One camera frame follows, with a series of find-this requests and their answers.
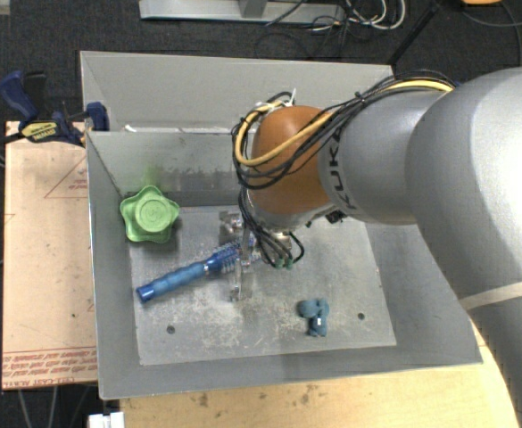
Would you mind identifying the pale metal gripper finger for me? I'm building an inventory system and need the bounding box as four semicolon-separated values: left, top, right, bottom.
219;210;244;236
229;257;255;303

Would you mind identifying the grey metal bin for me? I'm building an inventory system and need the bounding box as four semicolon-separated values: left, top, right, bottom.
79;50;484;401

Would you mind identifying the blue bottle brush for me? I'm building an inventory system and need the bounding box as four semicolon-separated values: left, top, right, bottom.
135;238;260;305

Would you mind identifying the blue toy animal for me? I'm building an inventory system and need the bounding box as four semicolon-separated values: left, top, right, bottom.
296;297;331;339

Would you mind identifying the green star-shaped cup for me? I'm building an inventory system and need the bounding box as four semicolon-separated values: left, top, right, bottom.
119;184;182;245

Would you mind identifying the brown cardboard board red print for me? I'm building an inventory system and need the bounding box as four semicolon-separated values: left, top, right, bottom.
1;120;99;391

